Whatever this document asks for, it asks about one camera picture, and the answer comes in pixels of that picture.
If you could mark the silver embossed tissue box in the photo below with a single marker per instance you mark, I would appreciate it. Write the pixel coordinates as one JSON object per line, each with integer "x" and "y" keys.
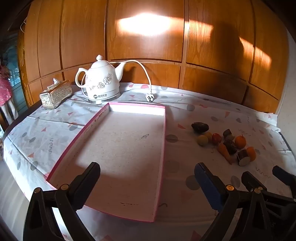
{"x": 55, "y": 96}

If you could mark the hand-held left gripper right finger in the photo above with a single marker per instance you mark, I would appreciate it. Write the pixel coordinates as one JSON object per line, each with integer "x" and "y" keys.
{"x": 205, "y": 183}

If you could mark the silver kettle base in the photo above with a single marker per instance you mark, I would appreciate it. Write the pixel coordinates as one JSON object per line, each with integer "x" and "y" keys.
{"x": 101, "y": 101}

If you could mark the dark brown speckled fruit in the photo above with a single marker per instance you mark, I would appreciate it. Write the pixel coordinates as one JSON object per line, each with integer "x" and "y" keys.
{"x": 230, "y": 147}

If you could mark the small yellow fruit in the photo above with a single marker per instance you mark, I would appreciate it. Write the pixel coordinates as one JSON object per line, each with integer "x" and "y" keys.
{"x": 209, "y": 135}

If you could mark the orange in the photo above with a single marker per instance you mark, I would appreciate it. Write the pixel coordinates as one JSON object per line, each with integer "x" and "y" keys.
{"x": 252, "y": 153}
{"x": 240, "y": 141}

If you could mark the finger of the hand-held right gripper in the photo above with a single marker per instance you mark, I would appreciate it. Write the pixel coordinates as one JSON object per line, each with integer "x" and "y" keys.
{"x": 251, "y": 179}
{"x": 283, "y": 175}

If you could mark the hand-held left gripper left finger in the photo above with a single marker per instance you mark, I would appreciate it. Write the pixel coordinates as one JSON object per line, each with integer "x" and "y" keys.
{"x": 87, "y": 176}

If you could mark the pink shallow box tray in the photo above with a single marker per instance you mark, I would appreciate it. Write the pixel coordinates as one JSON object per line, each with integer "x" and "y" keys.
{"x": 120, "y": 150}

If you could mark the wooden panelled cabinet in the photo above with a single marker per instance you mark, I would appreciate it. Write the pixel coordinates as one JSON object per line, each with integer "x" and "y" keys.
{"x": 81, "y": 34}

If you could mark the white patterned tablecloth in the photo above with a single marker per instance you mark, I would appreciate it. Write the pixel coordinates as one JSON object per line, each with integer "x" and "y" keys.
{"x": 185, "y": 111}

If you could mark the dark avocado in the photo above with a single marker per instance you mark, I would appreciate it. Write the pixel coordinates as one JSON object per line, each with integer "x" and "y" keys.
{"x": 200, "y": 127}

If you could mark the pale yellow round fruit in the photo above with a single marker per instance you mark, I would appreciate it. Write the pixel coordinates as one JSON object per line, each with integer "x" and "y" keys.
{"x": 202, "y": 140}

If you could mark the white ceramic electric kettle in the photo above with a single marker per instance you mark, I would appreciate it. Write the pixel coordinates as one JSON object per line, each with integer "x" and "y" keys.
{"x": 101, "y": 76}

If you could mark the orange carrot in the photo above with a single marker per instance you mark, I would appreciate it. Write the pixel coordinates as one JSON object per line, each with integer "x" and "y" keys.
{"x": 223, "y": 150}

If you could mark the red tomato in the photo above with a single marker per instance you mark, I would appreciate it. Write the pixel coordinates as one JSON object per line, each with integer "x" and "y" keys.
{"x": 216, "y": 138}

